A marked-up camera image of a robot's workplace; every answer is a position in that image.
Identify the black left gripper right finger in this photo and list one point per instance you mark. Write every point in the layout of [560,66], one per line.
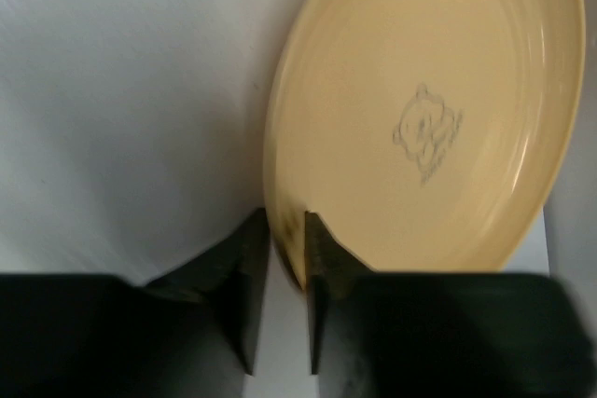
[391,334]

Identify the yellow plastic plate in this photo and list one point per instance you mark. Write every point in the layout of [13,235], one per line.
[426,134]

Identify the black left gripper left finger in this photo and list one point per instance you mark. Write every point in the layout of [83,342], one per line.
[190,333]

